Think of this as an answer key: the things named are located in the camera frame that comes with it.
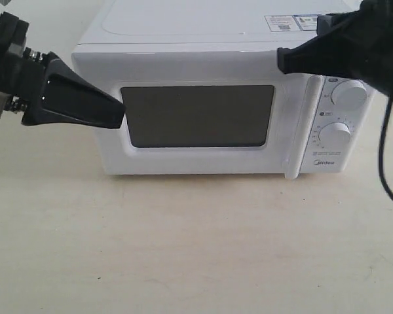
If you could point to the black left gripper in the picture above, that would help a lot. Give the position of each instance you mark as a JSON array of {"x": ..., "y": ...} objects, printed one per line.
[{"x": 45, "y": 88}]

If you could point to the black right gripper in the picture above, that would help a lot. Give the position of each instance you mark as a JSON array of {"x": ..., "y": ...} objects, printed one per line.
[{"x": 353, "y": 45}]

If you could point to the white microwave oven body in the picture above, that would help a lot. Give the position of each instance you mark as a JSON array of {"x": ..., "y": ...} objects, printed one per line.
[{"x": 217, "y": 26}]

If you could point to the silver appliance control knob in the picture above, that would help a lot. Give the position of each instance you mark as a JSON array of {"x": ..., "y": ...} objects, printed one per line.
[
  {"x": 335, "y": 135},
  {"x": 349, "y": 95}
]

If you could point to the white printed label sticker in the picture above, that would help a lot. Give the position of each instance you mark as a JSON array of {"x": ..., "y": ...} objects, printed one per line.
[{"x": 292, "y": 23}]

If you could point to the white microwave door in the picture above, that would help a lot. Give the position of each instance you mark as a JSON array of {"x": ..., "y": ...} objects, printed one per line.
[{"x": 201, "y": 112}]

